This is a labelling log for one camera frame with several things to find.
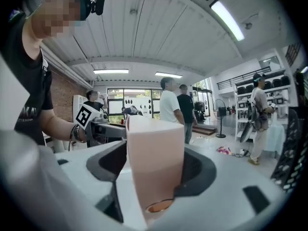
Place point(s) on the person's head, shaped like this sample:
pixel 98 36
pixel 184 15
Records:
pixel 55 16

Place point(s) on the light blue tablecloth table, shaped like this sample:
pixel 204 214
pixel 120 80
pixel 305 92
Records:
pixel 274 138

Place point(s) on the black head camera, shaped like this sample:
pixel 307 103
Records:
pixel 98 5

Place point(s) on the long ceiling light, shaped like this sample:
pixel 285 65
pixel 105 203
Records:
pixel 226 18
pixel 110 71
pixel 168 74

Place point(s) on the pink box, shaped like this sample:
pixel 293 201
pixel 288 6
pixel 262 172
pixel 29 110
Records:
pixel 154 157

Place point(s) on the black standing fan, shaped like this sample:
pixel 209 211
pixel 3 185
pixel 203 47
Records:
pixel 221 136

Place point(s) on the person's black shirt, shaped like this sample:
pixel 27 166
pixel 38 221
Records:
pixel 26 80

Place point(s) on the black perforated file rack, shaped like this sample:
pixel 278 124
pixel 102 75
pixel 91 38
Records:
pixel 291 114

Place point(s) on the white tall cabinet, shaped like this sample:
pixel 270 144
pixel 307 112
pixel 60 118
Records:
pixel 77 109

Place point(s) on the white storage shelf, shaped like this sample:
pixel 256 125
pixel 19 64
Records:
pixel 238 129

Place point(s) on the wooden step platform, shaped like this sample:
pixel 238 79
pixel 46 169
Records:
pixel 204 129

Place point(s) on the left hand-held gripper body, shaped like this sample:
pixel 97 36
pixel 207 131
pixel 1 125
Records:
pixel 84 117

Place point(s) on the black framed window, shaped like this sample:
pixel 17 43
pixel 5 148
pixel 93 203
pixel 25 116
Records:
pixel 144 93

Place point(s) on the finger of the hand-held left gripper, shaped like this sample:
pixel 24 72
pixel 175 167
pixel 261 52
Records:
pixel 113 131

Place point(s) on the person's left forearm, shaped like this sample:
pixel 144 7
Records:
pixel 57 126

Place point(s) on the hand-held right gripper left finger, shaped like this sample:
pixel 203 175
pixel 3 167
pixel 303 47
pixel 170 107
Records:
pixel 72 189

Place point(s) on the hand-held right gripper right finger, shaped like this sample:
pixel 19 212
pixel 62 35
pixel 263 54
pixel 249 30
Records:
pixel 216 208

